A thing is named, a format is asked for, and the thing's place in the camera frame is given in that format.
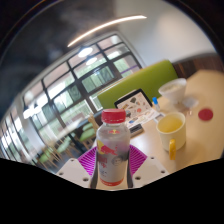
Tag small blue-capped white bottle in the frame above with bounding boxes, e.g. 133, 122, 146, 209
151, 96, 162, 113

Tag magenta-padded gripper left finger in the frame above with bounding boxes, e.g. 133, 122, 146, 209
54, 144, 99, 189

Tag wooden chairs with green seats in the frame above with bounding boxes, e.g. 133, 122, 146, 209
36, 113, 101, 168

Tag white ceramic bowl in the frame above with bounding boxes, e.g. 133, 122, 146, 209
157, 77, 188, 104

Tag black tablet with stickers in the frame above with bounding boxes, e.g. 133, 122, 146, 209
113, 88, 154, 125

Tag green upholstered bench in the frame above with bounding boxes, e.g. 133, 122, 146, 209
96, 59, 179, 109

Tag red-capped clear drink bottle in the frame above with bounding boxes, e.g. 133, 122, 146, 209
95, 108, 132, 188

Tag white paper napkin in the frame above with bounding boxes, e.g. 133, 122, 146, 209
181, 96, 200, 109

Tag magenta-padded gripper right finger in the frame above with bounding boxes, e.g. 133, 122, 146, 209
127, 143, 170, 189

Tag cream mug with yellow handle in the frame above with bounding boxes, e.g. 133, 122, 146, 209
155, 111, 187, 161

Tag flat round red coaster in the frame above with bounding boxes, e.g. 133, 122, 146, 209
197, 107, 214, 122

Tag long curved linear light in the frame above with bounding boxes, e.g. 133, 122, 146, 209
66, 14, 148, 48

